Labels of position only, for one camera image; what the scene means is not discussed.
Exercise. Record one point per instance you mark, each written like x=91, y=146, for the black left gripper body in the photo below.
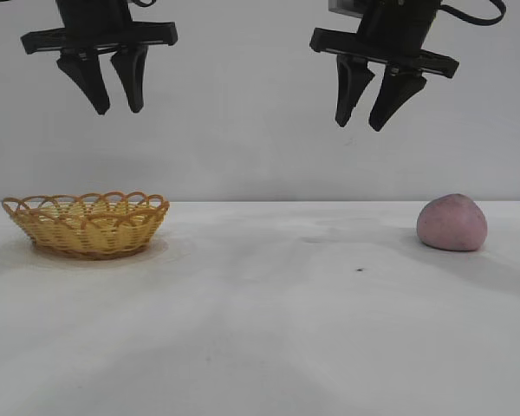
x=95, y=21

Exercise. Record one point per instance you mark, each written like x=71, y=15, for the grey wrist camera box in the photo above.
x=344, y=6

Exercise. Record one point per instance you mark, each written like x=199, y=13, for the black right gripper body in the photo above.
x=394, y=30

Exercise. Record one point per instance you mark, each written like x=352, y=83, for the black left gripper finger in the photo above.
x=132, y=78
x=89, y=82

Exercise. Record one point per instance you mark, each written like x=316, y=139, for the yellow woven wicker basket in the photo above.
x=86, y=229

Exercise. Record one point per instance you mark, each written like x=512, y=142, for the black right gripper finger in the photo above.
x=349, y=91
x=394, y=99

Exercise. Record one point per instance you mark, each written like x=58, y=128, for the pink peach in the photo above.
x=453, y=223

